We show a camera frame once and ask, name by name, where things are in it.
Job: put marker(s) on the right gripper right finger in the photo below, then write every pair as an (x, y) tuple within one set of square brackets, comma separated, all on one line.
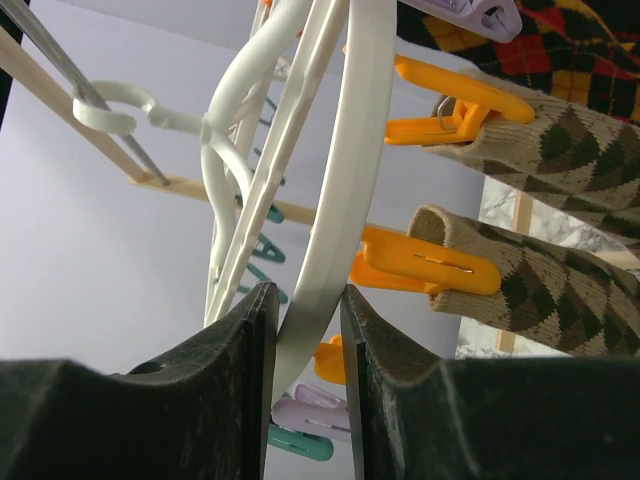
[(415, 415)]

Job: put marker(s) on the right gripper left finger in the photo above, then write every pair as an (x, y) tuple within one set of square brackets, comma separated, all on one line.
[(198, 411)]

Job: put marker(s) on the white oval clip hanger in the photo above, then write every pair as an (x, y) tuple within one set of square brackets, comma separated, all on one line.
[(252, 124)]

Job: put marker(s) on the beige brown argyle sock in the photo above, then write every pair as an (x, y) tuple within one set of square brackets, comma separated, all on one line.
[(570, 158)]

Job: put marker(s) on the black red yellow argyle sock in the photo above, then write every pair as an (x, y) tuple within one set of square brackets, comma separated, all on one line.
[(585, 52)]

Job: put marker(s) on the metal hanging rod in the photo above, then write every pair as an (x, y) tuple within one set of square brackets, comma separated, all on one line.
[(17, 63)]

